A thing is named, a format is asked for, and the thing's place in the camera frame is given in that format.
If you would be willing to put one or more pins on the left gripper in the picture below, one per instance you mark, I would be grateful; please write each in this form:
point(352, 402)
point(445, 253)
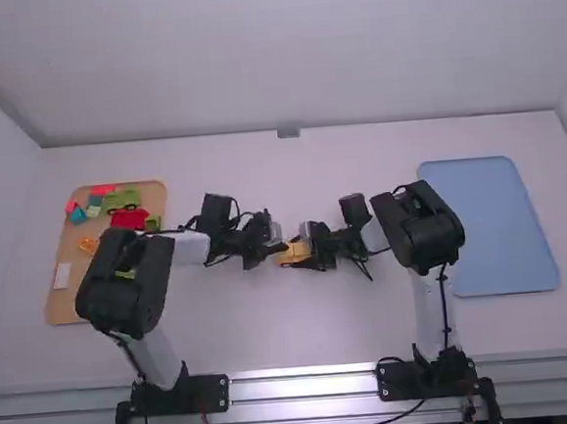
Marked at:
point(253, 234)

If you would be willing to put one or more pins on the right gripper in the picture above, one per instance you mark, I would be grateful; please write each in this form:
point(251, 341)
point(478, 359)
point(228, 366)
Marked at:
point(325, 248)

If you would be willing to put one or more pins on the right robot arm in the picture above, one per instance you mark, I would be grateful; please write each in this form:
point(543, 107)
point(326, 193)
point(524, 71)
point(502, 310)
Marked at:
point(427, 230)

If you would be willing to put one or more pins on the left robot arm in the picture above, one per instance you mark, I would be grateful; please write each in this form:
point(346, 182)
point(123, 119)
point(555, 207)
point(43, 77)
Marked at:
point(122, 283)

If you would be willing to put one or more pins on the silver rails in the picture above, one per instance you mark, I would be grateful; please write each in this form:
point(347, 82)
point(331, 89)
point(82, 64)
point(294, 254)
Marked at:
point(302, 392)

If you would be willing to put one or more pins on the green toy car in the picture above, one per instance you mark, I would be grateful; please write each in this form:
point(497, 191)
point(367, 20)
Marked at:
point(122, 200)

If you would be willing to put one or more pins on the coral red toy brick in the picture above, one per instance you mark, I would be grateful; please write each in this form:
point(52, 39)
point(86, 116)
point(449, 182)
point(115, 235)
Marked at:
point(101, 190)

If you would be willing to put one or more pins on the orange toy brick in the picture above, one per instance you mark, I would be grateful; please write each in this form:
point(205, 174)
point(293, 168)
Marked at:
point(88, 244)

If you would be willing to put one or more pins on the pale green toy brick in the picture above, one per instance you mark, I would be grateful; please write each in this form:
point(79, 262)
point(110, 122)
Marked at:
point(93, 211)

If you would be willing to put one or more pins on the clear teal toy brick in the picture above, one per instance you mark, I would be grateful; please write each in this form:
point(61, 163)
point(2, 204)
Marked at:
point(94, 201)

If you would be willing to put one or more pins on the blue mat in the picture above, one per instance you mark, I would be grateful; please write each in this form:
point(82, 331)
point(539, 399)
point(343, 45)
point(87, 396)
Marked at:
point(491, 225)

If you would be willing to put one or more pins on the tan tray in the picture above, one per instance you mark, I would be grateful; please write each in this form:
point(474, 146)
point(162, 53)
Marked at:
point(69, 302)

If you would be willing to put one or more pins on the white toy brick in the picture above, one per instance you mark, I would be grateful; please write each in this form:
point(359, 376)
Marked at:
point(62, 276)

